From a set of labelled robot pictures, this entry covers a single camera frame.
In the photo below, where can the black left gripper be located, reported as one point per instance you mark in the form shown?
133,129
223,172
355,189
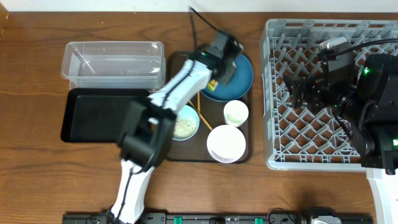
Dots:
229,74

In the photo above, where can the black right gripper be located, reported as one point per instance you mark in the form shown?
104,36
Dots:
298,91

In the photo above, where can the yellow snack wrapper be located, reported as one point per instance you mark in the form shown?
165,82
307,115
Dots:
212,85

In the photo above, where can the blue plate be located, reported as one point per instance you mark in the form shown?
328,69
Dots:
238,86

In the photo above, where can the white cup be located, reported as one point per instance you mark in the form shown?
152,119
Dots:
235,113

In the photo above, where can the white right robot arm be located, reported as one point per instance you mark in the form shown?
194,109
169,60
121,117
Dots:
367,99

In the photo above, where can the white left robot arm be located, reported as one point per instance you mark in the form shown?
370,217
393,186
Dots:
148,128

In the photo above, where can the grey dishwasher rack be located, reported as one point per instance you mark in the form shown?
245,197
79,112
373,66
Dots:
296,139

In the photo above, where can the short wooden chopstick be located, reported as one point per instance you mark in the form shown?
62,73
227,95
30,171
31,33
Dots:
198,102

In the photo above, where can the long wooden chopstick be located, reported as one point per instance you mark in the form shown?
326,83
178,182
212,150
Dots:
201,116

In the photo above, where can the light blue rice bowl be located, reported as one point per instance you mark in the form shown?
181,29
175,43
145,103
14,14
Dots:
187,124

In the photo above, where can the white bowl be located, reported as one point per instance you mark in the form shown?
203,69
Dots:
226,144

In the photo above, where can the clear plastic bin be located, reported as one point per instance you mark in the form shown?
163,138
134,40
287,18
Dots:
114,64

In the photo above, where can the black plastic tray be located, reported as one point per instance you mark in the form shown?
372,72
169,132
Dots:
96,114

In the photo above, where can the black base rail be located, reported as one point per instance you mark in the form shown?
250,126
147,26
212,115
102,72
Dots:
275,216

